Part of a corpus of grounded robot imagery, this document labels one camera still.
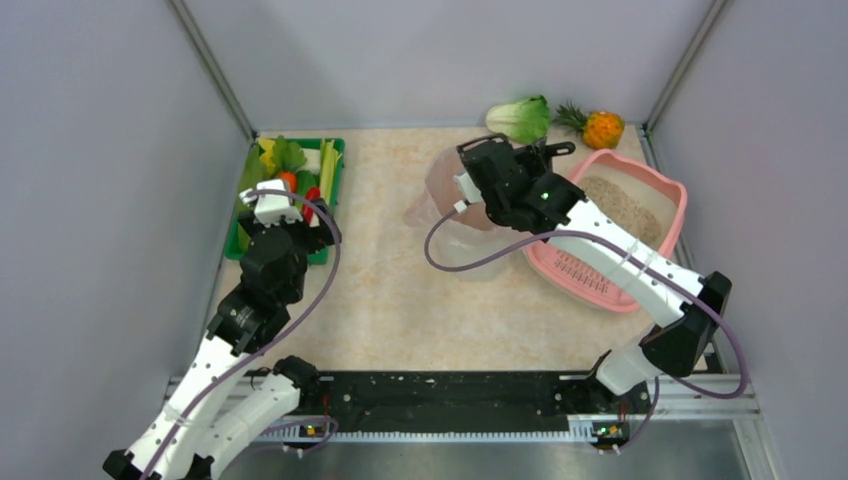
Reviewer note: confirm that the black litter scoop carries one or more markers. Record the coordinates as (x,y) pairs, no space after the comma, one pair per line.
(546,152)

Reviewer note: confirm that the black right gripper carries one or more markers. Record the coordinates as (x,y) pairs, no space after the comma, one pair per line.
(484,157)

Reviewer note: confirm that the beige cat litter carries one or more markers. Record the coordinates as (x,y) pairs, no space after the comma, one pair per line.
(623,210)

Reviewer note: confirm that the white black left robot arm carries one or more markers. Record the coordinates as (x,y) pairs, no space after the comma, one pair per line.
(190,438)

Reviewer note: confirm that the white trash bin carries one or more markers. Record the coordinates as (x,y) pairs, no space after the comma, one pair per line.
(464,255)

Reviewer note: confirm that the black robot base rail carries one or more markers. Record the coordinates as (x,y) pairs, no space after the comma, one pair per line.
(453,406)

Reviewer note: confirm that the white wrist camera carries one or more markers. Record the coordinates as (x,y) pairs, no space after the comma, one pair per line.
(275,202)
(471,194)

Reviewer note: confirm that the pink white litter box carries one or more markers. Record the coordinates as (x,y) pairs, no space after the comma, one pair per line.
(665,198)

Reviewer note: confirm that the large green leaf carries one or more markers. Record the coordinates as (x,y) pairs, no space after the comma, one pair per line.
(257,168)

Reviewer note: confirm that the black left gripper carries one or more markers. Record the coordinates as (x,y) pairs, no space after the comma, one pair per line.
(317,235)

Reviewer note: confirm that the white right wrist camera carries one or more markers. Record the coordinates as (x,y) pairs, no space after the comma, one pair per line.
(471,194)

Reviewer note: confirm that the pink plastic bin liner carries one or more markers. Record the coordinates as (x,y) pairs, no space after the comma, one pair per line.
(439,195)

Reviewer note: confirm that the orange toy pineapple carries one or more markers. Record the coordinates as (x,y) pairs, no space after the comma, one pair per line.
(596,129)

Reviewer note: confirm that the toy napa cabbage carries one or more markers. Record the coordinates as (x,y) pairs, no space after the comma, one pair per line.
(524,121)

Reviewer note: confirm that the orange toy carrot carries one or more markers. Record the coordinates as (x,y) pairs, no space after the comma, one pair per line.
(289,179)

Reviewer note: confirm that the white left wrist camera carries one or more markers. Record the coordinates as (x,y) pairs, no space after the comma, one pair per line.
(275,202)

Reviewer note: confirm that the yellow toy corn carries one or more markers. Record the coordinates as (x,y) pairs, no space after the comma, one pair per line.
(266,156)

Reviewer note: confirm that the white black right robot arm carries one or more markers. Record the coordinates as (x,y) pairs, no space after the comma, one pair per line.
(683,305)

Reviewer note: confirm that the white green toy celery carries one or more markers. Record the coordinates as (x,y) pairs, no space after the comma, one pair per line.
(330,155)

